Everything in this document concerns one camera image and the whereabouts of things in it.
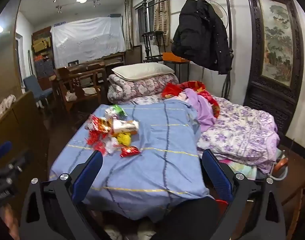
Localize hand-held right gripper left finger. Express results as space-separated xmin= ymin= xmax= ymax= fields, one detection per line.
xmin=20 ymin=150 xmax=104 ymax=240

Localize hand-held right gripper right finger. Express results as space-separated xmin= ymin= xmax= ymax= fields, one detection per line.
xmin=201 ymin=149 xmax=287 ymax=240

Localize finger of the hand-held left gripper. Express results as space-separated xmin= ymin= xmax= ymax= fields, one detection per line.
xmin=0 ymin=141 xmax=34 ymax=180

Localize red mesh waste basket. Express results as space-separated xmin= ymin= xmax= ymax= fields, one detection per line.
xmin=214 ymin=197 xmax=229 ymax=212

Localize red shredded wrapper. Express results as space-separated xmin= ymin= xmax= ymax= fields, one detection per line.
xmin=86 ymin=130 xmax=108 ymax=155

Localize white wrapper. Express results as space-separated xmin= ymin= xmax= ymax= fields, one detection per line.
xmin=104 ymin=137 xmax=119 ymax=154

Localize red foil wrapper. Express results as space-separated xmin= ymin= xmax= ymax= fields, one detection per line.
xmin=120 ymin=146 xmax=141 ymax=158

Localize yellow wrapper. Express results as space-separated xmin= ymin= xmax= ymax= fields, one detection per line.
xmin=117 ymin=132 xmax=132 ymax=147

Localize clear red print wrapper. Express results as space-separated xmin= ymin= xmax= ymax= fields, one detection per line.
xmin=86 ymin=114 xmax=104 ymax=132

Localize orange snack wrapper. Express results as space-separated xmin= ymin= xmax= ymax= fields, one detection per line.
xmin=98 ymin=119 xmax=115 ymax=133

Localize green snack bag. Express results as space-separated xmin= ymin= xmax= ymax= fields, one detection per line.
xmin=105 ymin=104 xmax=128 ymax=119

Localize person's left hand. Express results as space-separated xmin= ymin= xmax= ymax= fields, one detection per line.
xmin=0 ymin=202 xmax=21 ymax=240

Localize wooden cabinet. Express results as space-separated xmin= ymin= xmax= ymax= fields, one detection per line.
xmin=0 ymin=90 xmax=49 ymax=155

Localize pastel patterned blanket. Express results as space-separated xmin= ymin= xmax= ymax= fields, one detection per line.
xmin=219 ymin=159 xmax=258 ymax=180

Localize white crumpled cloth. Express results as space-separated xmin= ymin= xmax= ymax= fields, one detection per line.
xmin=0 ymin=94 xmax=17 ymax=115

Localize purple floral quilt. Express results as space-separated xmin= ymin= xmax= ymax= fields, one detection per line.
xmin=196 ymin=96 xmax=280 ymax=174

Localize person's leg black trousers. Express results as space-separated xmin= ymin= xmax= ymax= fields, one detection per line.
xmin=152 ymin=196 xmax=220 ymax=240

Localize blue checked bed sheet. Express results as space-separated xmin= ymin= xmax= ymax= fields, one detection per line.
xmin=49 ymin=99 xmax=215 ymax=225

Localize orange brown scoop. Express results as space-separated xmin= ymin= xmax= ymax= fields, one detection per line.
xmin=274 ymin=156 xmax=289 ymax=174

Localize lilac garment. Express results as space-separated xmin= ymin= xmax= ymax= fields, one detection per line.
xmin=184 ymin=89 xmax=216 ymax=133

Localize blue upholstered chair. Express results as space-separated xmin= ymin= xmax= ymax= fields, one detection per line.
xmin=23 ymin=75 xmax=54 ymax=109

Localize wooden armchair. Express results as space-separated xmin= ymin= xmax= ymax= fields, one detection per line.
xmin=54 ymin=64 xmax=108 ymax=113

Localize red floral blanket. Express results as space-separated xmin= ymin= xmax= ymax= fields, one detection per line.
xmin=161 ymin=81 xmax=220 ymax=118

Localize pink floral folded quilt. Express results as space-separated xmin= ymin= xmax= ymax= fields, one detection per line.
xmin=107 ymin=73 xmax=179 ymax=105

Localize shelf with boxes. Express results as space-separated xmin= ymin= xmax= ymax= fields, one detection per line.
xmin=31 ymin=26 xmax=55 ymax=85

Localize cream pillow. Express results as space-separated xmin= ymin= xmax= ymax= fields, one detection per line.
xmin=111 ymin=62 xmax=175 ymax=82

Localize black metal side table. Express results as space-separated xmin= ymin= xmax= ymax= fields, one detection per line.
xmin=170 ymin=61 xmax=190 ymax=83

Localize wooden sideboard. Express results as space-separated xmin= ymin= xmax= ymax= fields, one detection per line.
xmin=68 ymin=52 xmax=125 ymax=80

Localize orange box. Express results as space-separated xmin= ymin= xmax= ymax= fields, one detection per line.
xmin=162 ymin=52 xmax=190 ymax=63

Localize white cloth cover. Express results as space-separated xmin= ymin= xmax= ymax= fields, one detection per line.
xmin=50 ymin=17 xmax=126 ymax=67

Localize black puffer jacket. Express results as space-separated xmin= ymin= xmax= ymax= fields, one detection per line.
xmin=170 ymin=0 xmax=234 ymax=75

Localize carved wooden painted screen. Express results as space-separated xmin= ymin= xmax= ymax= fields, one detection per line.
xmin=242 ymin=0 xmax=304 ymax=140

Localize black plant stand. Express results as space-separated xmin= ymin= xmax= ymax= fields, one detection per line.
xmin=142 ymin=31 xmax=165 ymax=62

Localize narrow beige curtain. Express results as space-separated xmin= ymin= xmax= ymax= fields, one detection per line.
xmin=125 ymin=0 xmax=133 ymax=50

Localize dark framed window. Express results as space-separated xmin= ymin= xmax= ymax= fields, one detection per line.
xmin=134 ymin=0 xmax=156 ymax=47

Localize white standing fan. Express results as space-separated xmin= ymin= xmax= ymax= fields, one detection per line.
xmin=206 ymin=0 xmax=229 ymax=29

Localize checked beige curtain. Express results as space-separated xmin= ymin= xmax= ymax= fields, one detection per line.
xmin=154 ymin=0 xmax=170 ymax=47

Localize black metal bed frame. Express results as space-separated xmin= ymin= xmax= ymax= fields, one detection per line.
xmin=141 ymin=0 xmax=234 ymax=103

